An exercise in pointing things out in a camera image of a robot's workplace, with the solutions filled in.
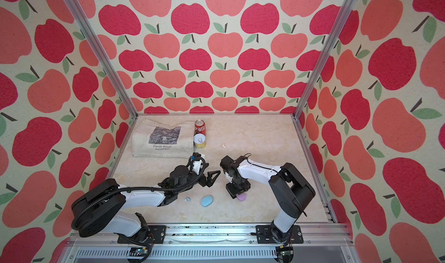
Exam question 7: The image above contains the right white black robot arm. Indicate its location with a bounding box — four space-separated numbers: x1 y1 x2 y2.
220 154 316 244

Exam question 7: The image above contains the blue earbud charging case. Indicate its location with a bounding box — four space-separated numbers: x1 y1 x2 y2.
200 195 213 207

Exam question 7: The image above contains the aluminium frame post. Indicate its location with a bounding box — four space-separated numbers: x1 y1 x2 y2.
292 0 357 121
64 0 138 119

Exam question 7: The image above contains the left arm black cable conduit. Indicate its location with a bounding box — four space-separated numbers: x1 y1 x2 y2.
71 156 207 231

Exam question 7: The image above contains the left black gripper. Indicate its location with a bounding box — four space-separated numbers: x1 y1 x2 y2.
177 162 221 194

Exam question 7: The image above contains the left aluminium frame post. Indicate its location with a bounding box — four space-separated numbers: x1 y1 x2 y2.
64 0 138 119

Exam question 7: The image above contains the right aluminium frame post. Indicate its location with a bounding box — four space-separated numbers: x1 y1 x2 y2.
292 0 357 121

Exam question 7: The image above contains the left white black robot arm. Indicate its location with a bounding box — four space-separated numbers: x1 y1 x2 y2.
71 159 221 247

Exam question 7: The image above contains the yellow tin can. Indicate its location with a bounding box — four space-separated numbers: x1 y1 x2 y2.
194 133 206 148

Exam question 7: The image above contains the red cola can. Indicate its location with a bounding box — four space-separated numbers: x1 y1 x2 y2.
195 119 206 136

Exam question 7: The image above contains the beige Monet tote bag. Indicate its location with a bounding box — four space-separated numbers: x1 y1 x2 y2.
132 119 195 158

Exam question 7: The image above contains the purple earbud charging case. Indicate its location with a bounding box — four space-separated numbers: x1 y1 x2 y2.
236 193 247 201

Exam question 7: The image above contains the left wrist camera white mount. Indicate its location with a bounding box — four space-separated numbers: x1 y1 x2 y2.
190 152 209 175

